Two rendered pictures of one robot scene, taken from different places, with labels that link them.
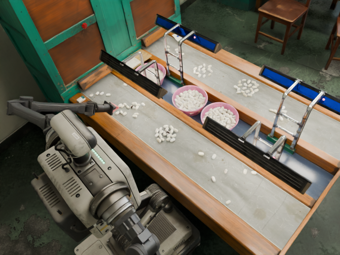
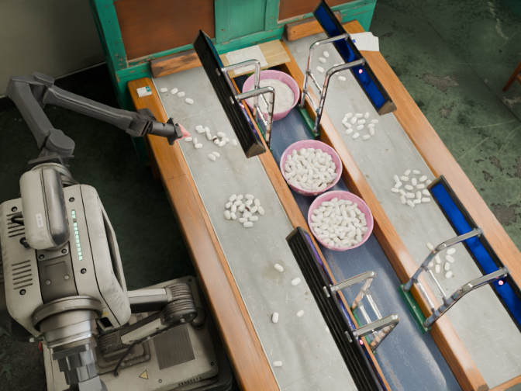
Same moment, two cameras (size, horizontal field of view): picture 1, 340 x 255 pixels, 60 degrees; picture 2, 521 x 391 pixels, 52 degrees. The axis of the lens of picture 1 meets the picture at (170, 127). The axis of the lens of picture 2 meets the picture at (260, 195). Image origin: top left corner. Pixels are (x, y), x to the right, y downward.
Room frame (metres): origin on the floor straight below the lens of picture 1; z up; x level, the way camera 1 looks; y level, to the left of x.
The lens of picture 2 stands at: (0.22, -0.27, 2.70)
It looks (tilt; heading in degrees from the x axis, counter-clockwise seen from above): 60 degrees down; 13
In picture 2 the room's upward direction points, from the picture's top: 5 degrees clockwise
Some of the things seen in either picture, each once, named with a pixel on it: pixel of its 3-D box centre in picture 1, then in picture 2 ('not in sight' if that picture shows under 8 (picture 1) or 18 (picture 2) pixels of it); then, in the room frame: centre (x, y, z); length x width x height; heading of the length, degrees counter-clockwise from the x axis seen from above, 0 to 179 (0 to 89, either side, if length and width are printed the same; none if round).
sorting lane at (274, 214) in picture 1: (175, 140); (252, 226); (1.18, -0.02, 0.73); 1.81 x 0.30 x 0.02; 40
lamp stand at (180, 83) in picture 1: (180, 56); (329, 88); (1.85, -0.16, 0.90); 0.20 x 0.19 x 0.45; 40
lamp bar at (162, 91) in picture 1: (130, 71); (226, 89); (1.55, 0.21, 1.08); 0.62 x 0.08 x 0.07; 40
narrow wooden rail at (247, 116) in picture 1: (220, 100); (359, 191); (1.50, -0.41, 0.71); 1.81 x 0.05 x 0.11; 40
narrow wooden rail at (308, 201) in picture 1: (192, 127); (291, 215); (1.29, -0.16, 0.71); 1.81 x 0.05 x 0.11; 40
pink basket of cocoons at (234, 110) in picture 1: (219, 120); (338, 223); (1.31, -0.36, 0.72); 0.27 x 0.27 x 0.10
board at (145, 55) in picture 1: (132, 61); (253, 58); (2.03, 0.24, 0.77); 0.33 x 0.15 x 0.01; 130
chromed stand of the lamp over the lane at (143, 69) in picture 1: (143, 84); (245, 113); (1.60, 0.14, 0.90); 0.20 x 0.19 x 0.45; 40
